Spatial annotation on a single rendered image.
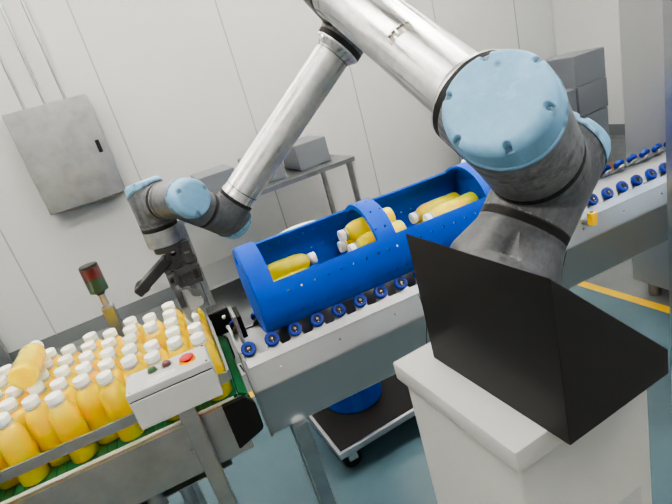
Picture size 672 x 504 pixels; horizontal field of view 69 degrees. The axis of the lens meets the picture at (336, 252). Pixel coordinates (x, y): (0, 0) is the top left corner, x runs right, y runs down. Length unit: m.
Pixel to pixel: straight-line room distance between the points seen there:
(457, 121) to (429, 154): 5.18
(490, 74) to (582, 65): 4.33
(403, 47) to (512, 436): 0.62
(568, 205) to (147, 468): 1.20
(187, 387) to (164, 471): 0.32
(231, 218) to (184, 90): 3.60
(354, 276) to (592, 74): 3.95
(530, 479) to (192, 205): 0.84
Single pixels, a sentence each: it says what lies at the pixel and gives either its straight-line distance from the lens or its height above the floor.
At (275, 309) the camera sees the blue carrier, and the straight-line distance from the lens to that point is 1.44.
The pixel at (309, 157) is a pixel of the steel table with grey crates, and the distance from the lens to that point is 4.29.
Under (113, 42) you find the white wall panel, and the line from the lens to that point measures 4.76.
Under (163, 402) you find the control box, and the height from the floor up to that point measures 1.05.
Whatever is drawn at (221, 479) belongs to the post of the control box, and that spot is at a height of 0.75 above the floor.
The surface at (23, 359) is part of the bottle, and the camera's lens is 1.57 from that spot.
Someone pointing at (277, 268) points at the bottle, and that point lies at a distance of 1.58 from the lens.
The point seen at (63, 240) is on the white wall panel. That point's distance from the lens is 4.78.
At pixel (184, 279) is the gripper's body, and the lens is 1.32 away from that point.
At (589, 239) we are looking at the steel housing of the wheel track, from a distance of 2.04.
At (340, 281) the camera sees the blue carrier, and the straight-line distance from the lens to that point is 1.48.
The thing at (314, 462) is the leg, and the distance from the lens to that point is 1.80.
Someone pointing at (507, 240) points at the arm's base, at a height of 1.35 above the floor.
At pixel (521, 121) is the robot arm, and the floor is 1.54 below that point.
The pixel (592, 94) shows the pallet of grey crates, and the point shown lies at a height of 0.82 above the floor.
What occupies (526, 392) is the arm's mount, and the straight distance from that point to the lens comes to 0.80.
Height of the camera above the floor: 1.66
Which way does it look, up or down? 20 degrees down
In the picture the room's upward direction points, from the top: 16 degrees counter-clockwise
